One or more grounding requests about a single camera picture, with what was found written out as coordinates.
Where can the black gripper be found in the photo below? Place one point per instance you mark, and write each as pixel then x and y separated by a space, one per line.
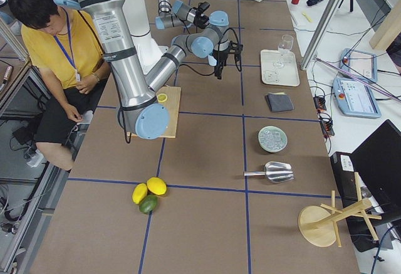
pixel 220 57
pixel 201 21

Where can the lemon slice on board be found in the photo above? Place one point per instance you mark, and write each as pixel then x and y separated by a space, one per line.
pixel 162 97

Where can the yellow lemon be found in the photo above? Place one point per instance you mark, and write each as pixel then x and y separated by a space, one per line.
pixel 157 186
pixel 139 193

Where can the wooden cutting board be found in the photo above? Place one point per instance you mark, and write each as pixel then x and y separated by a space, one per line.
pixel 170 111

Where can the cream bear tray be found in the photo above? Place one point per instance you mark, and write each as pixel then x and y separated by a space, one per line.
pixel 276 71

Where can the grey folded cloth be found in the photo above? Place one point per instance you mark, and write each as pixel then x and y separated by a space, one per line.
pixel 279 102

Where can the wine glass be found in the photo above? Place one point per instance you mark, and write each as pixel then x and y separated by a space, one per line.
pixel 284 47

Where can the green bowl of ice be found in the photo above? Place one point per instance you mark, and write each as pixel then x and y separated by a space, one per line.
pixel 272 139

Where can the yellow plastic spoon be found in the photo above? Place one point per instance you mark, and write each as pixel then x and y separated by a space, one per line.
pixel 307 17

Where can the steel ice scoop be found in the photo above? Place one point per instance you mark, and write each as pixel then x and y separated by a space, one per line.
pixel 275 172

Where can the person in yellow shirt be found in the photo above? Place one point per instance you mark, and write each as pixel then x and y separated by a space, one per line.
pixel 63 45

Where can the blue teach pendant near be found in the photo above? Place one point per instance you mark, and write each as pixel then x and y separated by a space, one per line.
pixel 355 99

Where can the blue teach pendant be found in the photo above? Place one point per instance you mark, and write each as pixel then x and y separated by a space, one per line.
pixel 360 63
pixel 355 99

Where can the blue teach pendant far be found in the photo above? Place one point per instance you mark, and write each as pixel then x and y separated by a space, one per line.
pixel 360 63

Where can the green lime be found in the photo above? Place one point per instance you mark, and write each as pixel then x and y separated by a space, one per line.
pixel 148 204

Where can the black laptop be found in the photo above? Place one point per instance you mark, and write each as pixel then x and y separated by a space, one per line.
pixel 377 161

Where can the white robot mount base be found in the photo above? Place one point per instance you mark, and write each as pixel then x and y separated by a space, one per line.
pixel 148 51

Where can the aluminium frame post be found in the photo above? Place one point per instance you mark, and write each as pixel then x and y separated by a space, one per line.
pixel 319 33

